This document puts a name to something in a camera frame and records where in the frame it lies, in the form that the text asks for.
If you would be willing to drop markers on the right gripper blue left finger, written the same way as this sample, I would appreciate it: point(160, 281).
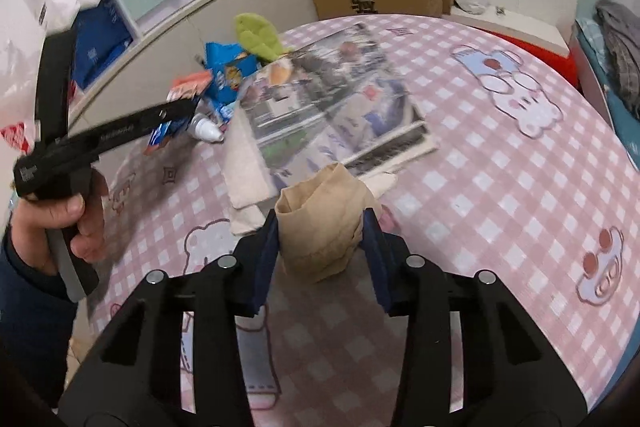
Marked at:
point(267, 250)

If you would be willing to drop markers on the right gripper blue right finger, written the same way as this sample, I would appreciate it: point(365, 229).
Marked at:
point(379, 259)

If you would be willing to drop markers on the beige paper cup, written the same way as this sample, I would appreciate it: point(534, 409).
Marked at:
point(320, 223)

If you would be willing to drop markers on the printed magazine paper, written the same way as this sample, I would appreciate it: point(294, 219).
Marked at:
point(338, 100)

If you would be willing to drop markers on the red snack wrapper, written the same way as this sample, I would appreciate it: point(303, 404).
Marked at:
point(183, 98)

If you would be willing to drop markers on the blue tiger snack bag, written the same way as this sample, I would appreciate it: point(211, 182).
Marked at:
point(229, 65)

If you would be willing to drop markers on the green plush leaf toy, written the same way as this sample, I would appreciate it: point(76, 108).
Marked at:
point(258, 36)

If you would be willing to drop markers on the person's blue sleeve forearm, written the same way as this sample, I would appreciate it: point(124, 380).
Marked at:
point(37, 320)

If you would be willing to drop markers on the person's left hand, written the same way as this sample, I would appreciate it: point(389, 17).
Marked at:
point(31, 220)

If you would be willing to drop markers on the cream curved cupboard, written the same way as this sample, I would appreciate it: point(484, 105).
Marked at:
point(142, 76)

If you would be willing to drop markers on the blue shopping bag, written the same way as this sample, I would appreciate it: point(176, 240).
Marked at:
point(101, 38)

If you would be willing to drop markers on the pink checkered round tablecloth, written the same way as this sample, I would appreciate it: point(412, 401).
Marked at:
point(527, 181)

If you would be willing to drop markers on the red bench with white top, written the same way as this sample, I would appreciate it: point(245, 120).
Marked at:
point(534, 36)

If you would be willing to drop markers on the teal candy-print bed mattress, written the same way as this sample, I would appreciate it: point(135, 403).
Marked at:
point(597, 79)

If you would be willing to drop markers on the grey folded duvet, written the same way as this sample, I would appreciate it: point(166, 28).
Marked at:
point(620, 29)

